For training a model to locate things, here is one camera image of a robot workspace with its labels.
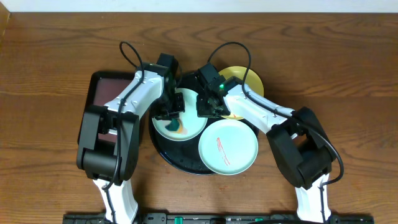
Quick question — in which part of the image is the green yellow sponge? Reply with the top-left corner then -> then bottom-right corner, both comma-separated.
165,118 -> 183,133

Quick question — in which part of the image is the mint plate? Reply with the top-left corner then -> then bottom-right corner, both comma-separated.
152,88 -> 207,141
198,119 -> 259,175

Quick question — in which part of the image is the yellow plate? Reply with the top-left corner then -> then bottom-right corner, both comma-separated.
219,66 -> 264,120

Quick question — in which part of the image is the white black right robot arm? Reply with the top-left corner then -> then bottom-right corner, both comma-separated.
197,82 -> 341,223

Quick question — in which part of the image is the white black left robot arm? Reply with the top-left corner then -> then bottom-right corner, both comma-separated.
76,65 -> 184,223

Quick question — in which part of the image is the round black tray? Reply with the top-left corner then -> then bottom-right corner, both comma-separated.
148,72 -> 259,175

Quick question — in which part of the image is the dark red rectangular tray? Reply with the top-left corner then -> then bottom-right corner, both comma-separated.
77,70 -> 144,147

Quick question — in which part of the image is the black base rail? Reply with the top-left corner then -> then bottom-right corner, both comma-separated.
62,213 -> 374,224

